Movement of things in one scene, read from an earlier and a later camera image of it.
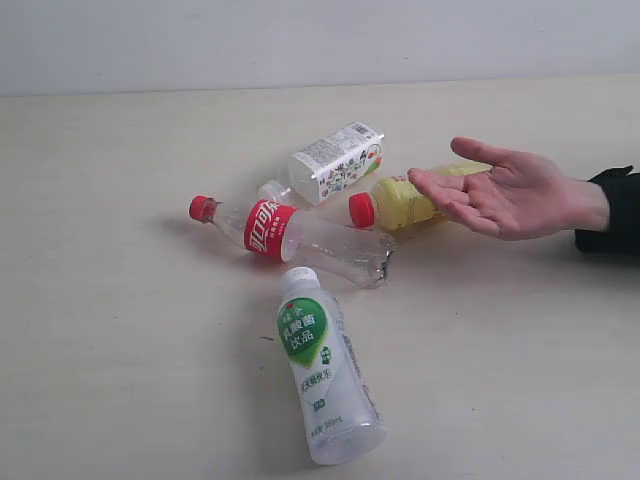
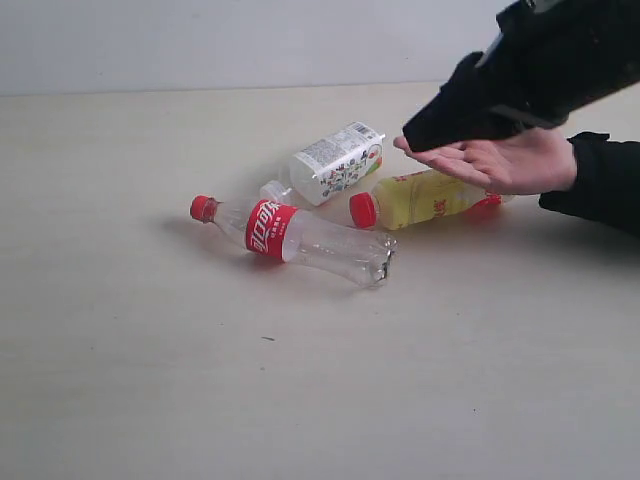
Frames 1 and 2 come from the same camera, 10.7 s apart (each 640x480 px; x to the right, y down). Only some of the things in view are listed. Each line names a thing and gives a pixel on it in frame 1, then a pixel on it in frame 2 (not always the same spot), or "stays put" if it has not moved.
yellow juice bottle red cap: [395, 202] stays put
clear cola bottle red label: [283, 232] stays put
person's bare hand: [521, 196] → [537, 163]
